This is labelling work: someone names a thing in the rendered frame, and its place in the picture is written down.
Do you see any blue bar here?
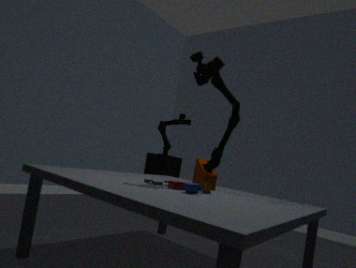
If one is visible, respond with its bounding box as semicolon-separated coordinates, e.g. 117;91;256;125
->
182;183;202;191

